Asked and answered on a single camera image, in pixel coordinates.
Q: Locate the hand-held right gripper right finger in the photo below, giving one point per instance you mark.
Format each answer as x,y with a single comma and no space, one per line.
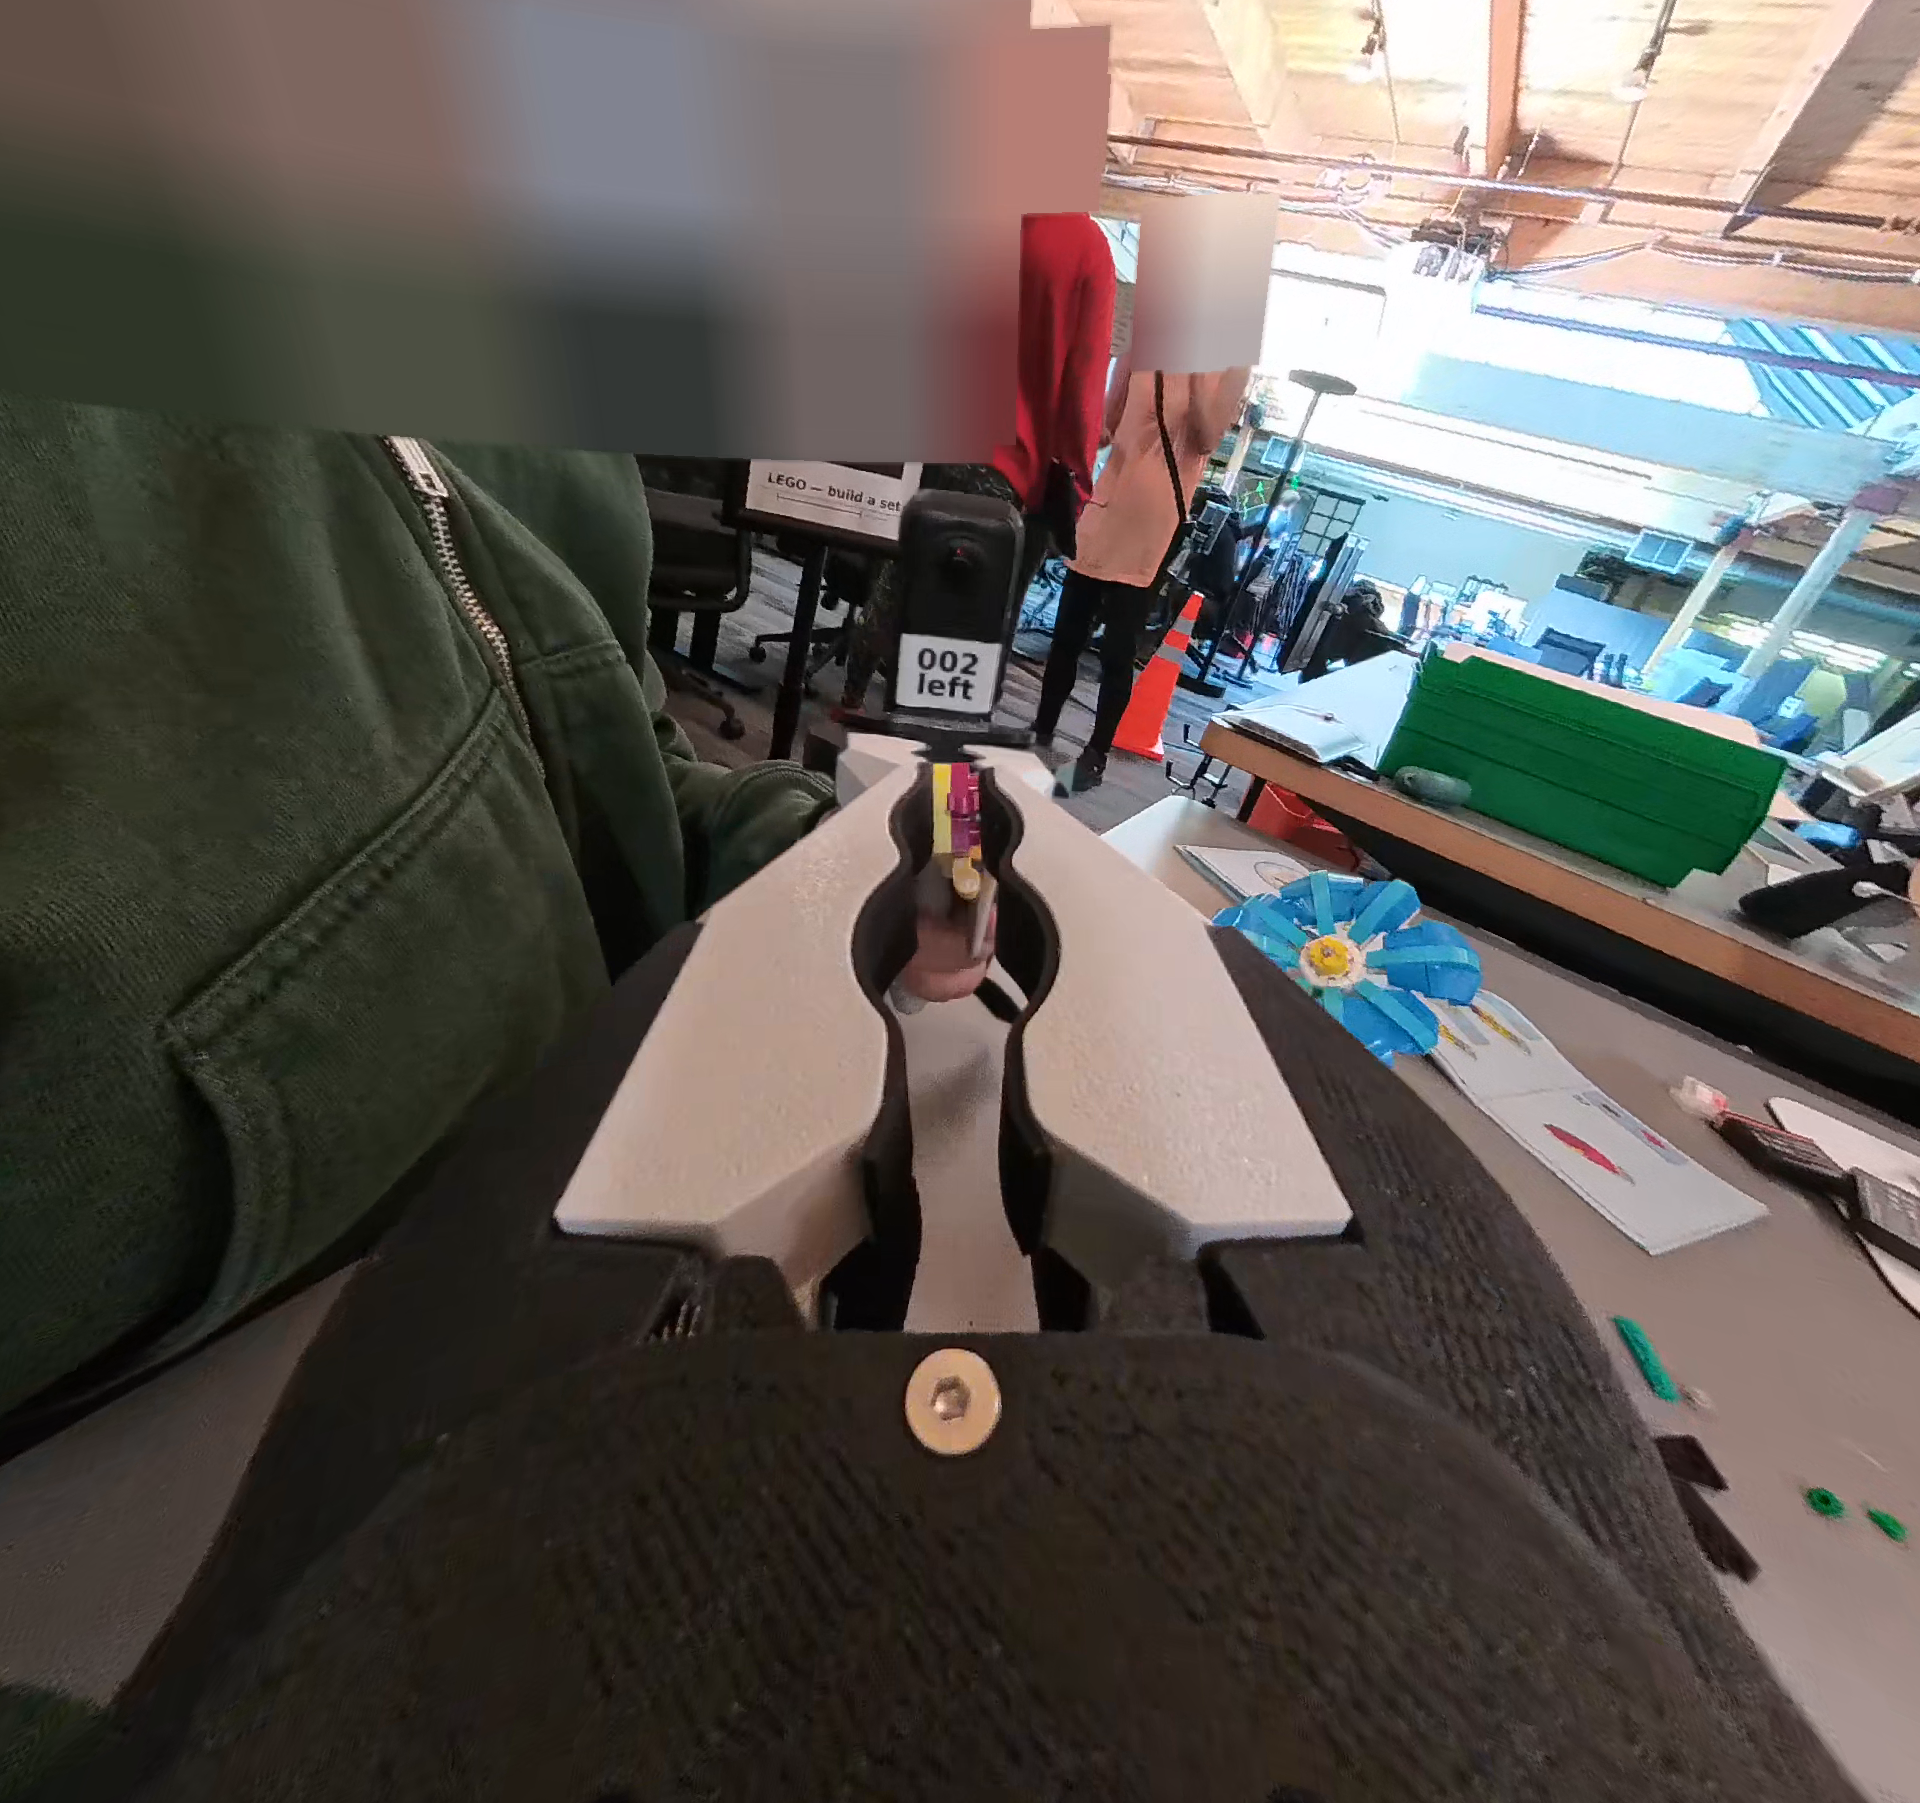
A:
1170,1082

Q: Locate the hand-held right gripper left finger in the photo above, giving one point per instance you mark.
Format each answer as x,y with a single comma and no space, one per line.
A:
737,1082

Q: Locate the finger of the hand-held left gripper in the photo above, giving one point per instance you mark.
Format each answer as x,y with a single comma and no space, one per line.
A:
868,769
1020,756

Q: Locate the yellow lego plate assembly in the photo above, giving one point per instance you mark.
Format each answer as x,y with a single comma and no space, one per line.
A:
949,821

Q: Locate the person's left forearm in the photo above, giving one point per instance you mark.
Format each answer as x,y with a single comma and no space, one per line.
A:
750,821

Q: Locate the blue lego flower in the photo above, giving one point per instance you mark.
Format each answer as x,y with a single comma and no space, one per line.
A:
1395,956

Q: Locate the lego instruction booklet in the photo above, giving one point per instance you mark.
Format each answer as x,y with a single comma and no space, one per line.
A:
1620,1157

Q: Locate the small green lego plate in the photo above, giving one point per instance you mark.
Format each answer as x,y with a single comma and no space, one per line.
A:
1646,1360

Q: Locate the black lego piece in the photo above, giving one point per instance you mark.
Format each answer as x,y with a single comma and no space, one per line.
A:
1722,1530
1689,1465

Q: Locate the person's left hand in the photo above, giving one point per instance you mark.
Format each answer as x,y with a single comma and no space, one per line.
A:
945,971

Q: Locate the white sign on black stand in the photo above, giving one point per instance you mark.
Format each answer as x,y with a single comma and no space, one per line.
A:
825,499

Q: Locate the orange traffic cone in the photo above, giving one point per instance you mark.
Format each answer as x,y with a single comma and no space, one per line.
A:
1158,691

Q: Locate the black office chair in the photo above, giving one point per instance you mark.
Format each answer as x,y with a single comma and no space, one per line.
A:
690,556

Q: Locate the red crate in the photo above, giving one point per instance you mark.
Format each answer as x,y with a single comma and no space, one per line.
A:
1298,827

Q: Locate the white paper sheets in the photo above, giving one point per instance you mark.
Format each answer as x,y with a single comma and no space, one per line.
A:
1321,724

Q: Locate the grey-green pebble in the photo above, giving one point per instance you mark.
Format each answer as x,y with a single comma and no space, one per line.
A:
1434,786

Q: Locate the black floor lamp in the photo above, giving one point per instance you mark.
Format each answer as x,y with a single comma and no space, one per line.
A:
1321,383

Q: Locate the person's green jacket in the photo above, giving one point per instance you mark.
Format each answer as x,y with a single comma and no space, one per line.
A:
300,858

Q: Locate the long wooden table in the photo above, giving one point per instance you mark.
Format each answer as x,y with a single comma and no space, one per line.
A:
1651,932

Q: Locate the stack of green bins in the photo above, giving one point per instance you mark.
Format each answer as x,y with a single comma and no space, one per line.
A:
1576,769

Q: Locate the small white and red item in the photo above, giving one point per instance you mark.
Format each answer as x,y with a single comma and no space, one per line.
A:
1697,1098

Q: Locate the black battery pack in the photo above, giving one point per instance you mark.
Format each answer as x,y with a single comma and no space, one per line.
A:
1786,1150
1888,1216

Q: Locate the black device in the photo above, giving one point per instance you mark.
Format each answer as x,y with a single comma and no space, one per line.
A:
1814,903

